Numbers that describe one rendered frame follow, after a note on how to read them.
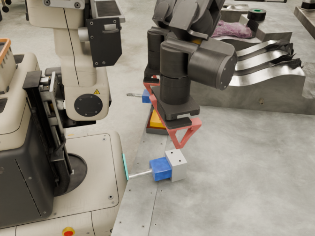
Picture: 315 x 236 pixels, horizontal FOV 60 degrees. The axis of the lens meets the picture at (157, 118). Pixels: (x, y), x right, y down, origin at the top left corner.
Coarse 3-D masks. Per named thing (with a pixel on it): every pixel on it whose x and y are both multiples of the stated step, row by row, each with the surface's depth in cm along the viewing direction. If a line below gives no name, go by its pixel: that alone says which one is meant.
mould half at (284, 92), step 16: (256, 48) 97; (240, 64) 93; (256, 64) 88; (288, 64) 82; (304, 64) 99; (240, 80) 84; (256, 80) 81; (272, 80) 79; (288, 80) 78; (304, 80) 78; (192, 96) 87; (208, 96) 86; (224, 96) 85; (240, 96) 84; (256, 96) 83; (272, 96) 82; (288, 96) 81; (304, 96) 81; (288, 112) 85; (304, 112) 84
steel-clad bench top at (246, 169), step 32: (224, 128) 79; (256, 128) 79; (288, 128) 79; (192, 160) 69; (224, 160) 69; (256, 160) 69; (288, 160) 69; (128, 192) 61; (160, 192) 61; (192, 192) 61; (224, 192) 61; (256, 192) 61; (288, 192) 61; (128, 224) 54; (160, 224) 54; (192, 224) 54; (224, 224) 54; (256, 224) 54; (288, 224) 54
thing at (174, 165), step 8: (168, 152) 63; (176, 152) 63; (152, 160) 63; (160, 160) 63; (168, 160) 62; (176, 160) 61; (184, 160) 61; (152, 168) 61; (160, 168) 61; (168, 168) 61; (176, 168) 61; (184, 168) 62; (128, 176) 60; (136, 176) 61; (160, 176) 61; (168, 176) 62; (176, 176) 62; (184, 176) 63
